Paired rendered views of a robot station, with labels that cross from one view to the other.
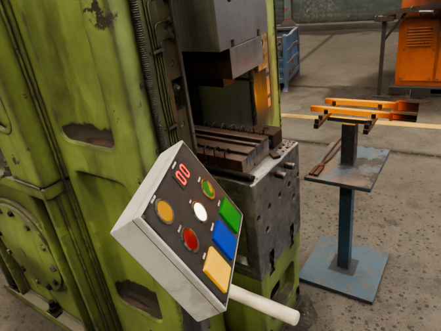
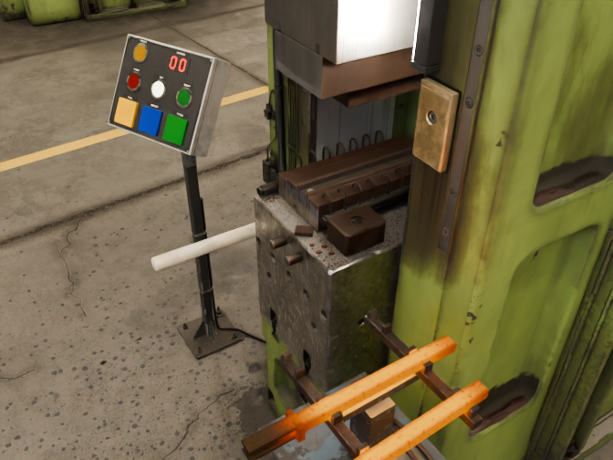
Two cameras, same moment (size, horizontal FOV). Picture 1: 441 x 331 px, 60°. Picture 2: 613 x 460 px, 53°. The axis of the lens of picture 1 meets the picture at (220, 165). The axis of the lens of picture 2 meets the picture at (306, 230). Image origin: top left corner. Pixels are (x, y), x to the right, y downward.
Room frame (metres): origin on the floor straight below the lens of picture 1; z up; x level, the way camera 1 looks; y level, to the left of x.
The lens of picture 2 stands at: (1.73, -1.36, 1.84)
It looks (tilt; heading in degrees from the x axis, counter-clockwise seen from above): 37 degrees down; 110
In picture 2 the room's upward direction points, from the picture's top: 1 degrees clockwise
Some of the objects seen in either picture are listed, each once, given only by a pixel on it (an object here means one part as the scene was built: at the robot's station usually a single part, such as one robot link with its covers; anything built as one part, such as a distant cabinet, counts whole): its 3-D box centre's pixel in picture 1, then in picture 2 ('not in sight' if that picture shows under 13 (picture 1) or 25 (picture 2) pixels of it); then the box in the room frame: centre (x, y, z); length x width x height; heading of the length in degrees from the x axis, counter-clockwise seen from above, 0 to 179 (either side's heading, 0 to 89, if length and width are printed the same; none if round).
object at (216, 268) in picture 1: (216, 270); (127, 112); (0.63, 0.04, 1.01); 0.07 x 0.05 x 0.07; 167
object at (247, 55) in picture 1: (196, 55); (373, 46); (1.38, 0.03, 1.32); 0.42 x 0.20 x 0.10; 52
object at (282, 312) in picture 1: (236, 293); (218, 242); (0.92, 0.00, 0.62); 0.44 x 0.05 x 0.05; 52
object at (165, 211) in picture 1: (164, 211); (140, 52); (0.65, 0.13, 1.16); 0.05 x 0.03 x 0.04; 142
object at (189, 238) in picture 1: (190, 240); (133, 81); (0.64, 0.08, 1.09); 0.05 x 0.03 x 0.04; 142
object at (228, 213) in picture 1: (228, 215); (176, 130); (0.83, 0.00, 1.01); 0.07 x 0.05 x 0.07; 167
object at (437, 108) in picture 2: (260, 48); (434, 125); (1.58, -0.22, 1.27); 0.09 x 0.02 x 0.17; 142
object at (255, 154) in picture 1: (210, 146); (364, 176); (1.38, 0.03, 0.96); 0.42 x 0.20 x 0.09; 52
